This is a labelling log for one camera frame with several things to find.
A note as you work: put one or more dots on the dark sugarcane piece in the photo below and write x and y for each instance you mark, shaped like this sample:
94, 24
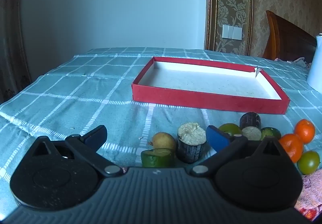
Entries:
191, 151
250, 119

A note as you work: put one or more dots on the white electric kettle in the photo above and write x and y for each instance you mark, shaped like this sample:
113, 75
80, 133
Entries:
317, 63

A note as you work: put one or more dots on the pink floral towel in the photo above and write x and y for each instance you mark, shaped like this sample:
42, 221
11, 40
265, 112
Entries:
310, 188

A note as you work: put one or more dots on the red shallow cardboard box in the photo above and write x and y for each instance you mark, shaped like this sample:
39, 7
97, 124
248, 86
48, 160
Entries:
201, 98

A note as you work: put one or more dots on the small green tangerine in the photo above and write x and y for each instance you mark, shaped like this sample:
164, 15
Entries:
309, 162

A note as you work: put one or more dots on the green cut citrus piece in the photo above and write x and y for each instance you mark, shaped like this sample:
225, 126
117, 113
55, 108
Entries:
270, 132
156, 158

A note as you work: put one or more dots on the teal checked tablecloth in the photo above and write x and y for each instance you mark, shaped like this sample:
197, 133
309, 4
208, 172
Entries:
75, 88

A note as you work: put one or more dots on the brown wall moulding frame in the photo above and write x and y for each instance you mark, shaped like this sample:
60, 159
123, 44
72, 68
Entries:
210, 12

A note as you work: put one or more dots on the wooden headboard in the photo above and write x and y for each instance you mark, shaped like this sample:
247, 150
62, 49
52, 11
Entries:
286, 40

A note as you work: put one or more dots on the orange tangerine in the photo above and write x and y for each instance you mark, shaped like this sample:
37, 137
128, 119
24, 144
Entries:
291, 147
305, 129

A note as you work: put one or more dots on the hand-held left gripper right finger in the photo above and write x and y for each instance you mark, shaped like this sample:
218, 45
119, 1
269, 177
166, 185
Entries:
217, 138

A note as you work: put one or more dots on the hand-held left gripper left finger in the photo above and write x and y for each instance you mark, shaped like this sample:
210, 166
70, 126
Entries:
96, 136

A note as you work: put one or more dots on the white wall light switch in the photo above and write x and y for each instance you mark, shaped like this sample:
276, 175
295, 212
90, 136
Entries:
232, 32

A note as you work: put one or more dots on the pink crumpled cloth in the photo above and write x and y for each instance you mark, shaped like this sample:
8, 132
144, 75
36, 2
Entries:
299, 60

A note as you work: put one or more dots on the small yellow round fruit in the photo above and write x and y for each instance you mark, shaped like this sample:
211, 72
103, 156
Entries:
163, 139

